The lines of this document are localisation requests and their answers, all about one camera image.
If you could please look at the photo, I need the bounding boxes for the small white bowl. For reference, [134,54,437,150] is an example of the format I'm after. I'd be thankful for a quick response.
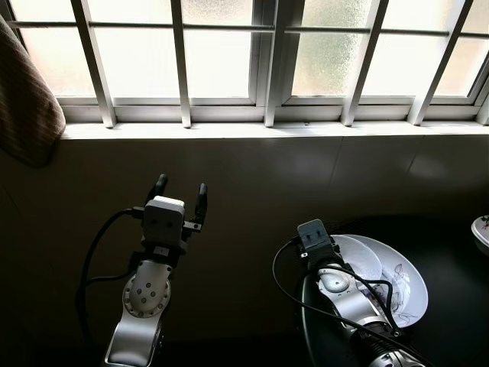
[329,234,384,288]

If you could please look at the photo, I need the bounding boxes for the white window security grille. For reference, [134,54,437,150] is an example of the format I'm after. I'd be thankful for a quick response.
[0,0,489,128]

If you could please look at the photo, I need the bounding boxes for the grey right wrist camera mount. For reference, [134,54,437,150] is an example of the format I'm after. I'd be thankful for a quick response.
[296,219,338,265]

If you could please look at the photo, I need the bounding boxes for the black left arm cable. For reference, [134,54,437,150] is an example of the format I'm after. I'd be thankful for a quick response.
[75,206,146,345]

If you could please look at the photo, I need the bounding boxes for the brown striped hanging towel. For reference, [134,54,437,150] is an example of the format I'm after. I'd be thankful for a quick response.
[0,15,66,169]

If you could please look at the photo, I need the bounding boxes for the white floral rimmed bowl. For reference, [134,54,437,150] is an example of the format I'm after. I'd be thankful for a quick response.
[471,216,489,254]

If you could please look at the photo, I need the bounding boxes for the large white floral plate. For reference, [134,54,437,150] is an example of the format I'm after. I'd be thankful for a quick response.
[336,233,429,329]

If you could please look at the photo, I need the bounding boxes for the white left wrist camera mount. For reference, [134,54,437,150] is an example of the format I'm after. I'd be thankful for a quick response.
[143,196,187,250]

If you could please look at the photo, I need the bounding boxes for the white framed frosted window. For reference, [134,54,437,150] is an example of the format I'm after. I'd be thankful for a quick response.
[0,0,489,129]

